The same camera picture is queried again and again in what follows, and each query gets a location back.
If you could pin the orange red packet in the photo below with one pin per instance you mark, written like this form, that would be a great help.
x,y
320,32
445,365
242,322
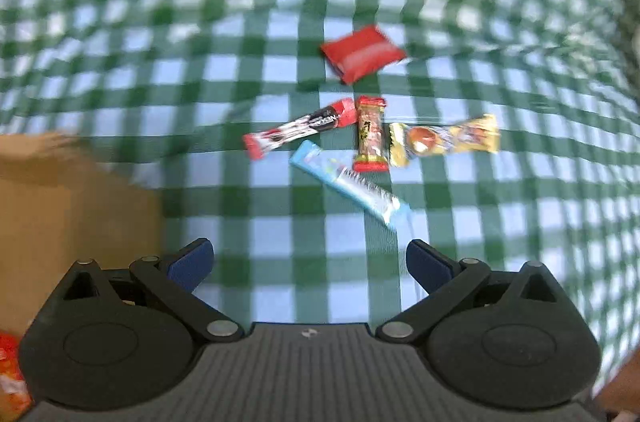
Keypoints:
x,y
12,377

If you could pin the yellow snack bar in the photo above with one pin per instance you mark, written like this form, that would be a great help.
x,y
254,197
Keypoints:
x,y
450,140

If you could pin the cardboard box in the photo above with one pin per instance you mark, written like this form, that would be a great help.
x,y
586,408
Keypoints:
x,y
75,227

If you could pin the red black white stick packet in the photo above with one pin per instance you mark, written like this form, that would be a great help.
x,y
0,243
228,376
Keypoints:
x,y
300,130

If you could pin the person's right forearm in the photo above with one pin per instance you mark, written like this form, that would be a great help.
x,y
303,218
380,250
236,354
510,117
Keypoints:
x,y
620,382

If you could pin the red square snack packet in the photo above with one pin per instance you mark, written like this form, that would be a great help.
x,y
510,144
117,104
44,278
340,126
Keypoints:
x,y
362,52

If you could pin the light blue snack bar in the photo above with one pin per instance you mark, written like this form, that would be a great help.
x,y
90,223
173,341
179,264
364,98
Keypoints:
x,y
315,160

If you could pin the red gold snack bar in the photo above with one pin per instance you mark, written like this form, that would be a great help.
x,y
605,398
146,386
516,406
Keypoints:
x,y
371,135

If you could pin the white blue sachet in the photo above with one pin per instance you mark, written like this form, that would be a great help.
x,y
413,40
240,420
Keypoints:
x,y
377,199

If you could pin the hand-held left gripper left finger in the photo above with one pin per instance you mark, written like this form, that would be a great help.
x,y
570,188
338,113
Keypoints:
x,y
192,264

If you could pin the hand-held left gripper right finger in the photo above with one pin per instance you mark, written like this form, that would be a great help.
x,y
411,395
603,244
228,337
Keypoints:
x,y
429,264

